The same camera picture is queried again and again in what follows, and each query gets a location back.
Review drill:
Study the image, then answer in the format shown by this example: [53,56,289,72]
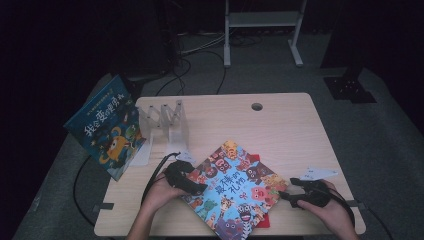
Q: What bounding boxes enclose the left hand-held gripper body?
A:
[163,150,201,196]

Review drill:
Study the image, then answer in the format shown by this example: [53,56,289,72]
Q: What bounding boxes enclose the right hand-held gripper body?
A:
[298,166,338,208]

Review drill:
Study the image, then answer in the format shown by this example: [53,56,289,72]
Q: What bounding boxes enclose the colourful animals picture book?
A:
[181,139,290,240]

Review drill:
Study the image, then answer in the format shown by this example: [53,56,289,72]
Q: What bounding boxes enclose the red picture book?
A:
[248,153,272,230]

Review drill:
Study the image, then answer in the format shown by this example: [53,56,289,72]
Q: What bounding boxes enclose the white expandable book rack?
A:
[128,99,190,167]

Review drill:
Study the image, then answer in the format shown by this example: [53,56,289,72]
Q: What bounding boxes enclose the blue monster picture book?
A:
[63,74,148,182]

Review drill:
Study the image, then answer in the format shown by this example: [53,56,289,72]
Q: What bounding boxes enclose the person's right hand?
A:
[296,181,355,234]

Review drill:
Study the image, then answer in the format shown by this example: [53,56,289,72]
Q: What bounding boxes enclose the person's left hand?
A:
[141,173,191,218]

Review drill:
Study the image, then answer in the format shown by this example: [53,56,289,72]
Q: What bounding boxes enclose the grey tape strip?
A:
[346,199,366,210]
[92,202,115,213]

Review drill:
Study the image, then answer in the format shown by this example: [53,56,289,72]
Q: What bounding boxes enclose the black metal stand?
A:
[120,69,148,103]
[320,0,378,105]

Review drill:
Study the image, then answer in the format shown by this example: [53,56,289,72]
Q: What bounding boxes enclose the dark cabinet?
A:
[109,0,178,80]

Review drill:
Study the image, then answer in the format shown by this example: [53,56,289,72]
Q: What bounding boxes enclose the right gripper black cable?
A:
[318,187,356,228]

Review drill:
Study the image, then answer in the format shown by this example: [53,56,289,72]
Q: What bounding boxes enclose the black floor cable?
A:
[358,199,396,240]
[196,49,228,96]
[72,155,97,228]
[154,58,193,97]

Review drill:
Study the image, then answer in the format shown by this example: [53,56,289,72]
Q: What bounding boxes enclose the light grey floor cables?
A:
[179,32,228,56]

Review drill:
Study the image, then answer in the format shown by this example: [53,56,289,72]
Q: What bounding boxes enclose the black cable tangle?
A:
[230,32,263,48]

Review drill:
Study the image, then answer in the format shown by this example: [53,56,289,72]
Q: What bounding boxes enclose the white metal frame stand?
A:
[223,0,308,69]

